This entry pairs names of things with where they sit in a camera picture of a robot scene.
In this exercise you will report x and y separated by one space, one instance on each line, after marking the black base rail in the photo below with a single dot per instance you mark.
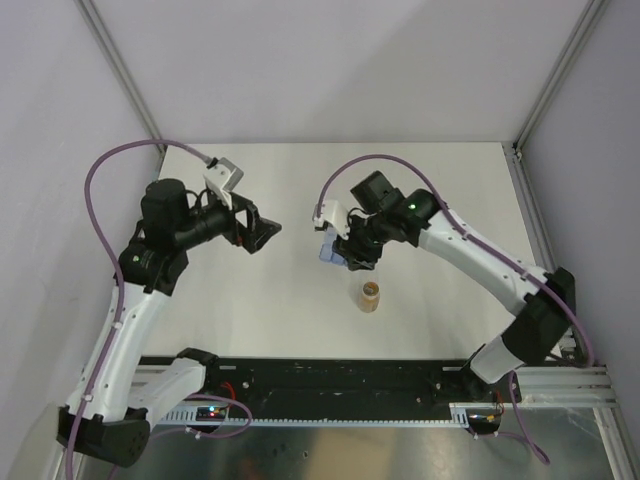
352 389

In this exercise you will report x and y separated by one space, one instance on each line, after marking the aluminium frame post right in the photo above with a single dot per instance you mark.
564 63

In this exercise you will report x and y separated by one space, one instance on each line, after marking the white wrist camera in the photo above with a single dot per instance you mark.
331 214
221 177

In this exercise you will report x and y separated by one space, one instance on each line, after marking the amber pill bottle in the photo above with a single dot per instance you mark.
368 297

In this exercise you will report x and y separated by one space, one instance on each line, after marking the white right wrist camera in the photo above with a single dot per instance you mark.
331 214

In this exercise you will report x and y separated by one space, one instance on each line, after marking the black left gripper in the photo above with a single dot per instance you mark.
257 230

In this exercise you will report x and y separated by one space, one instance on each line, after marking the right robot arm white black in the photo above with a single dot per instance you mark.
542 303

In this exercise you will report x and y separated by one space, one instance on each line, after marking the white slotted cable duct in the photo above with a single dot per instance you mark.
185 415

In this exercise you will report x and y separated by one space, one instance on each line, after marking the aluminium frame post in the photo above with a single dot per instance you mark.
105 41
564 63

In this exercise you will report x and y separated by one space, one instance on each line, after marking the blue weekly pill organizer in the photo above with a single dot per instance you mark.
327 254

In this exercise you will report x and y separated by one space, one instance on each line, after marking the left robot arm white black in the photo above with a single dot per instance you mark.
105 418

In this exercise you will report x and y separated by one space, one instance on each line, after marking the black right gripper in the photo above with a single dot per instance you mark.
356 256

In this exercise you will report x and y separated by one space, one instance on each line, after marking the small electronics board with leds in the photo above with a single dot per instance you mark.
211 413

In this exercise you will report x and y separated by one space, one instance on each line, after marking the aluminium frame post left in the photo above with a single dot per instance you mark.
105 41

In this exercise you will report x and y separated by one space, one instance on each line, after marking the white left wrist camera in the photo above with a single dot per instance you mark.
221 177

